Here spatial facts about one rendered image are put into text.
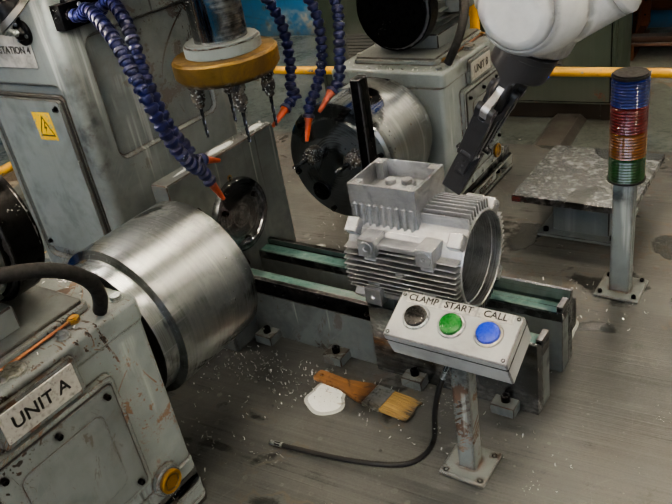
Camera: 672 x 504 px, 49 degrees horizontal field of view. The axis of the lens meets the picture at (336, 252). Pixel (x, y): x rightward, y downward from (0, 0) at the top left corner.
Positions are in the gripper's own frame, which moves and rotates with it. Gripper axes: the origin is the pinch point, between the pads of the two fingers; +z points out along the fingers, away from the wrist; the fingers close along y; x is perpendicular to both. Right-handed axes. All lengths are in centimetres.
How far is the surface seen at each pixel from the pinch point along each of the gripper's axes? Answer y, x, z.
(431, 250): 3.2, 2.3, 12.6
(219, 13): -3.2, -46.4, 3.1
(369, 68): -50, -38, 26
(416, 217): -1.0, -2.8, 12.6
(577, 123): -302, -9, 141
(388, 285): 3.5, -0.8, 23.5
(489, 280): -9.7, 11.1, 22.0
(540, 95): -310, -36, 142
